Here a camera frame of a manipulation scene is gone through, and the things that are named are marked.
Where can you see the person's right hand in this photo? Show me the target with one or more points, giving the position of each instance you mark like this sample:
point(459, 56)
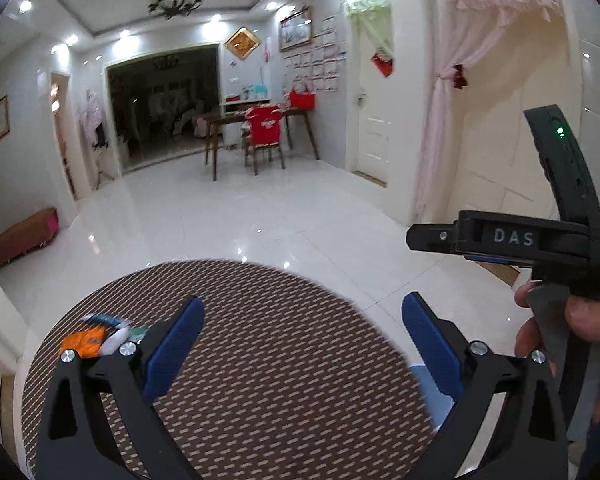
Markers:
point(582, 315)

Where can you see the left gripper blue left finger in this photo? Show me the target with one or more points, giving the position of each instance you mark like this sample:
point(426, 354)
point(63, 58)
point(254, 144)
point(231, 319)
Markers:
point(167, 345)

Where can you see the clothes rack with garments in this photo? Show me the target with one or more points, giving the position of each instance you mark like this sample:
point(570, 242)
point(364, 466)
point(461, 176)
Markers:
point(93, 126)

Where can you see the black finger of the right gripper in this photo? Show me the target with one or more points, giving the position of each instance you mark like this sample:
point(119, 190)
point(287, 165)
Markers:
point(432, 237)

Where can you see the cream panel door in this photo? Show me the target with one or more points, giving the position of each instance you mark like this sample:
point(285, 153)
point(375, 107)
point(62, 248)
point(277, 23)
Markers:
point(498, 167)

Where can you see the brown patterned tablecloth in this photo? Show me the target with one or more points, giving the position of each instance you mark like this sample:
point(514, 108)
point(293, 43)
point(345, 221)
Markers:
point(286, 381)

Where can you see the gold diamond wall decoration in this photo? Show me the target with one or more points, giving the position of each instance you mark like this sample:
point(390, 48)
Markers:
point(242, 43)

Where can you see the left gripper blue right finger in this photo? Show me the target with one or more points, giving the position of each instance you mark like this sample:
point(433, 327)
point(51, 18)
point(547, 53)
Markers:
point(438, 342)

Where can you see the red gift bag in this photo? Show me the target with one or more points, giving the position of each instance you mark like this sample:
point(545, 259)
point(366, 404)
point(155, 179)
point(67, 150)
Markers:
point(300, 96)

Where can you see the red paper door decoration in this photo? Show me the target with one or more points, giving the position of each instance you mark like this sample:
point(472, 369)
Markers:
point(383, 62)

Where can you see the framed wall picture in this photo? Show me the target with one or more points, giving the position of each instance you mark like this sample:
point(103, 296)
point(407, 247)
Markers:
point(296, 30)

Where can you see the white inner door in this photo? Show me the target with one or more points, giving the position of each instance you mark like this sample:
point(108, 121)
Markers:
point(373, 115)

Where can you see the pink lace curtain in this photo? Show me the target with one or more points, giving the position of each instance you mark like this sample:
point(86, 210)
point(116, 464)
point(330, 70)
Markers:
point(467, 31)

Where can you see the white tissue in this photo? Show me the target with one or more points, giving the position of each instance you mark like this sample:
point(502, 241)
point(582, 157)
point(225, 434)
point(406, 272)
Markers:
point(114, 341)

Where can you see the black chandelier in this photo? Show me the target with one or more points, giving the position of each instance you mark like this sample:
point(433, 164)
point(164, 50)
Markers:
point(168, 9)

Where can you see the light blue trash bin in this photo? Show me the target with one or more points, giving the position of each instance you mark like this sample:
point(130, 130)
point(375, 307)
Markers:
point(438, 405)

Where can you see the blue white snack wrapper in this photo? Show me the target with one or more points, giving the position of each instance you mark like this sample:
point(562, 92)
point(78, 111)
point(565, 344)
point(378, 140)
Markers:
point(106, 320)

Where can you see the dark wooden dining table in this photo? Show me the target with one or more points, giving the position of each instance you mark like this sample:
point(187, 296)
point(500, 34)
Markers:
point(214, 123)

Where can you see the brown pink bench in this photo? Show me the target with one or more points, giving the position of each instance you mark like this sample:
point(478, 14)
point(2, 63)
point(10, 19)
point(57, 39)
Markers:
point(32, 233)

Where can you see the red covered wooden chair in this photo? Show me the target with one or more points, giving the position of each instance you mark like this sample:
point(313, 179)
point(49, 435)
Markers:
point(264, 134)

